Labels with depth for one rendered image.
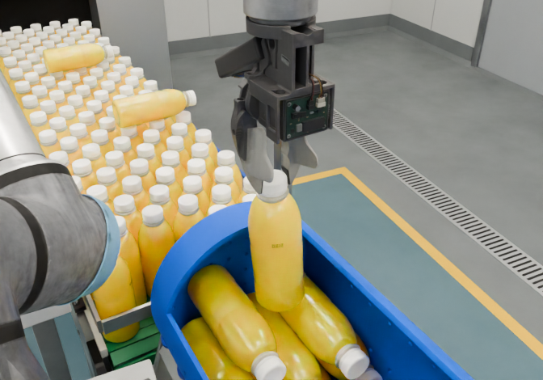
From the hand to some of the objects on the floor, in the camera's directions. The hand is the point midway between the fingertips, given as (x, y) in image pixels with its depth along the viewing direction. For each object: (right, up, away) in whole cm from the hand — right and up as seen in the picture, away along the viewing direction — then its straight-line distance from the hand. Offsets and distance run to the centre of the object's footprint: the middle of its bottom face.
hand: (271, 175), depth 66 cm
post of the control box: (-44, -106, +84) cm, 142 cm away
